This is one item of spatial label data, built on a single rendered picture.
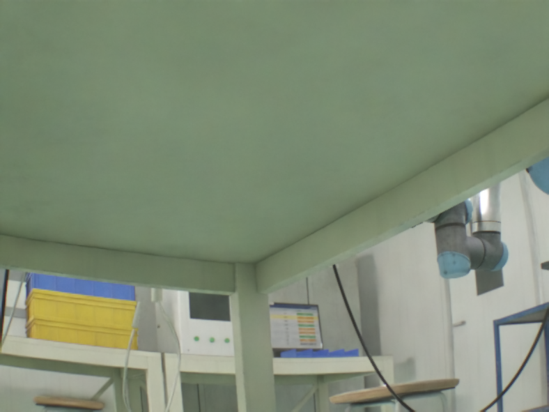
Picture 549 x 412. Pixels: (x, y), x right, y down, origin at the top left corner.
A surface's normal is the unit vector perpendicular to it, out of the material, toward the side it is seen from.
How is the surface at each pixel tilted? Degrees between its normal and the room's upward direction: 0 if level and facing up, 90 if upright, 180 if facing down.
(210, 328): 90
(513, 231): 90
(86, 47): 180
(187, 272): 90
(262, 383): 90
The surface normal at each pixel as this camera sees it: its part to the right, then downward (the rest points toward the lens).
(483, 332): -0.87, -0.11
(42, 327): 0.51, -0.32
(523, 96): 0.06, 0.94
